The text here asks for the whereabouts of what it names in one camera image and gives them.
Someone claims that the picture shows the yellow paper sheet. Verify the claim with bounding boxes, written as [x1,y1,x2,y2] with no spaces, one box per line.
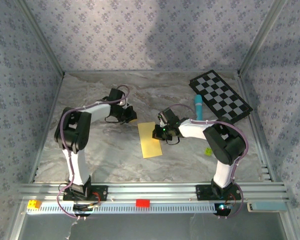
[137,121,164,159]

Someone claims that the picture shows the turquoise plastic tool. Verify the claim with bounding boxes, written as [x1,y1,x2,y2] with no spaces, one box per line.
[193,94,204,121]

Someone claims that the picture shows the black grey checkerboard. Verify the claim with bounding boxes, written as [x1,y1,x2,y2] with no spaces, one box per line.
[188,69,254,125]

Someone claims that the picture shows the red toy brick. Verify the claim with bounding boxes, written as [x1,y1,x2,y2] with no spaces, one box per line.
[135,198,151,208]

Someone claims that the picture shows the black controller board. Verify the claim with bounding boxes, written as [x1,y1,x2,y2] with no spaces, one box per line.
[213,202,235,217]
[72,203,101,217]

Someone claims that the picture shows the pale blue box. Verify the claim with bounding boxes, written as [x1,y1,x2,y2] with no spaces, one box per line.
[246,201,288,213]

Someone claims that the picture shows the yellow toy brick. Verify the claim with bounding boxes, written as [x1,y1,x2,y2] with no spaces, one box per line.
[27,199,42,210]

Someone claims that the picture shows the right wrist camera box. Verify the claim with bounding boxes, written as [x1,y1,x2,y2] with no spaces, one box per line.
[157,107,179,125]

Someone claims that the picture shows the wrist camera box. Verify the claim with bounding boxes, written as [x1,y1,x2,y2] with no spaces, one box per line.
[157,107,179,125]
[108,88,124,103]

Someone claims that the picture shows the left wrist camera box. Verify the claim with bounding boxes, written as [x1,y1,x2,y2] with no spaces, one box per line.
[108,88,124,103]

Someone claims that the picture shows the long aluminium rail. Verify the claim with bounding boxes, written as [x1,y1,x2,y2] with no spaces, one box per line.
[17,182,290,203]

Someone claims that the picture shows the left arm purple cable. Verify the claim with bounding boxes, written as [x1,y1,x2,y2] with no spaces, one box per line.
[56,84,131,221]

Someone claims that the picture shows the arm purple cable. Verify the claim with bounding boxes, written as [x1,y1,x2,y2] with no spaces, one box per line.
[56,84,131,221]
[168,103,250,221]

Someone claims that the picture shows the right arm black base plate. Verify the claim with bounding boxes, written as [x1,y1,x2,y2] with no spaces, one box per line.
[195,184,242,201]

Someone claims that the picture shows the aluminium side rail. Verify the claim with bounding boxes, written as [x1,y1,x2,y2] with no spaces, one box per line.
[28,72,66,183]
[237,72,276,183]

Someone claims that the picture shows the white slotted cable duct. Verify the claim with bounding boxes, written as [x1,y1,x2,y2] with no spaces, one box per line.
[26,201,216,215]

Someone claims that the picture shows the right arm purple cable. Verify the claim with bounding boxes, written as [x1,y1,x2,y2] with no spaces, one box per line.
[168,103,250,221]

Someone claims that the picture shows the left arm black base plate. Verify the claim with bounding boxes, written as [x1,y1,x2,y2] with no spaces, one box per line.
[62,185,109,202]

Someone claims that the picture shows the aluminium corner post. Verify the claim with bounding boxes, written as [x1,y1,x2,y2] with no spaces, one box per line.
[236,0,289,77]
[16,0,66,77]

